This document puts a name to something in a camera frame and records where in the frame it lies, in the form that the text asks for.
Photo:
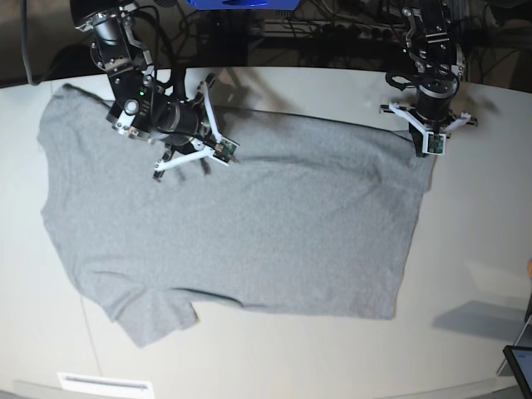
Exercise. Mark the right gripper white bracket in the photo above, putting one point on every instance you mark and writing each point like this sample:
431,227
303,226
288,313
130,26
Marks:
192,133

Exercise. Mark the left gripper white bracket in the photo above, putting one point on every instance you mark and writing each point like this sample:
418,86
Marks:
429,136

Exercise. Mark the grey T-shirt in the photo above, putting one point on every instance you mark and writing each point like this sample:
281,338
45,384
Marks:
316,218

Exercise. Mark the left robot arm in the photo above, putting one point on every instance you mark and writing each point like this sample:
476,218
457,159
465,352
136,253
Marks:
440,64

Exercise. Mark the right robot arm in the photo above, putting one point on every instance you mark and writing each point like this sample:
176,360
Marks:
126,46

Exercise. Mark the power strip with red light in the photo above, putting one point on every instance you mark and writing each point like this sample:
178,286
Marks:
358,31

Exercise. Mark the white label strip on table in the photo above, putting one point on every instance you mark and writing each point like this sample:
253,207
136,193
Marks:
103,386

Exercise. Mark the tablet with black frame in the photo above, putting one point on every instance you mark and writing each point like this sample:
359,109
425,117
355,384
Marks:
519,360

